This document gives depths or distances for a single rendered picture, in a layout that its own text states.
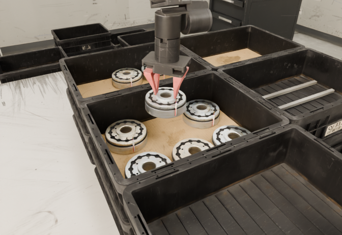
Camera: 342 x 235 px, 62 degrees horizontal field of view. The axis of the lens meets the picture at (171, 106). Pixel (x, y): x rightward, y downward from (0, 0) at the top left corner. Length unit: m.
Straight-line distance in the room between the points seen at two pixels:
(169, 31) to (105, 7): 3.36
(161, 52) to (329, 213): 0.46
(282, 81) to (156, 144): 0.55
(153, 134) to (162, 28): 0.28
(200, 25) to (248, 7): 1.60
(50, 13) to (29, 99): 2.62
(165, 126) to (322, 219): 0.41
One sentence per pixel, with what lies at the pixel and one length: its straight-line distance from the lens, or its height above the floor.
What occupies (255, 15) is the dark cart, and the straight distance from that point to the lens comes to 2.32.
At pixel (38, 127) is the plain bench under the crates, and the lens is 1.08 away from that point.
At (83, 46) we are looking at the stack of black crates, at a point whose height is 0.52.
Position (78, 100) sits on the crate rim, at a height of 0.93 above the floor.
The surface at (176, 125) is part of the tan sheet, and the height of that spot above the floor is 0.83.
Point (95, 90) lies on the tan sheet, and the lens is 0.97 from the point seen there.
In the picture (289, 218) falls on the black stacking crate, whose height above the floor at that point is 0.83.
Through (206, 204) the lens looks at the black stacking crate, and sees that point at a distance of 0.59.
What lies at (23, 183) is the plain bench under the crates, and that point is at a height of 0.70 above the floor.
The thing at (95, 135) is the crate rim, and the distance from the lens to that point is 0.60.
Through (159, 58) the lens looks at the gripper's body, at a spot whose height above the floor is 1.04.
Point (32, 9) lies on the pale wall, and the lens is 3.78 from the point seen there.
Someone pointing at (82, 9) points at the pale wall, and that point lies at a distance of 3.88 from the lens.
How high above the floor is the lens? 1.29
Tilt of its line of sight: 33 degrees down
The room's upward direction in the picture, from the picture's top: straight up
